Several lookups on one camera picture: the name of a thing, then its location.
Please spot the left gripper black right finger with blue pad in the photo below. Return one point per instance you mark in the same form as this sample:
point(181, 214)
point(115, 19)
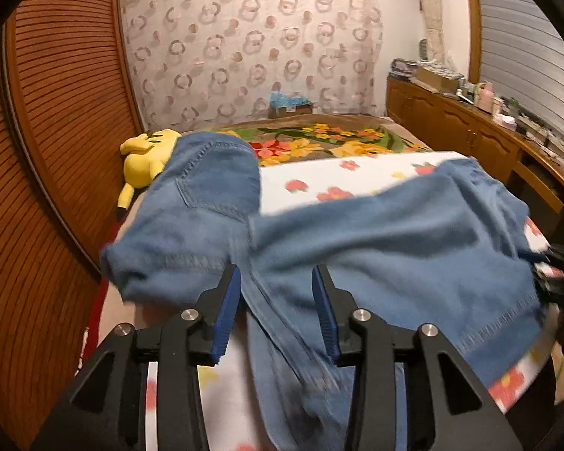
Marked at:
point(447, 406)

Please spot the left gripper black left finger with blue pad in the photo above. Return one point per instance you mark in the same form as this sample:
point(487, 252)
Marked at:
point(104, 408)

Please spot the blue denim jeans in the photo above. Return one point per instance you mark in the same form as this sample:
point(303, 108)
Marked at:
point(445, 248)

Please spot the beige bed cover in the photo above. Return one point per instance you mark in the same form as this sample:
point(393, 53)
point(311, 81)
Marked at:
point(113, 309)

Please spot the wooden sideboard cabinet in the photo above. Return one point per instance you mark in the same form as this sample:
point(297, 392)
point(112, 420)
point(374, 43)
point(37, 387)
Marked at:
point(447, 125)

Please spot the pink thermos bottle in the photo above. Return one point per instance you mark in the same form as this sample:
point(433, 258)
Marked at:
point(484, 96)

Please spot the grey window roller shutter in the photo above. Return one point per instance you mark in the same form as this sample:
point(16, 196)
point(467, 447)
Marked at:
point(523, 55)

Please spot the cardboard box on sideboard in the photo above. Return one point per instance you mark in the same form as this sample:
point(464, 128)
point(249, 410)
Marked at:
point(441, 82)

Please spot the yellow Pikachu plush toy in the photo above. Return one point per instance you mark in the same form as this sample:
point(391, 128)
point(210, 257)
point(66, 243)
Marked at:
point(145, 157)

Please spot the brown floral blanket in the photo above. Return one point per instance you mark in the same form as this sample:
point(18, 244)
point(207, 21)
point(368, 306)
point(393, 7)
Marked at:
point(324, 136)

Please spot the cardboard box with blue bag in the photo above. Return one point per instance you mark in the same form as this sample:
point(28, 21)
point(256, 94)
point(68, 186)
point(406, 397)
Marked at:
point(282, 105)

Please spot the patterned lace curtain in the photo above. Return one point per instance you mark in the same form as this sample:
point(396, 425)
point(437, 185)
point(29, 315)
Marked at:
point(197, 64)

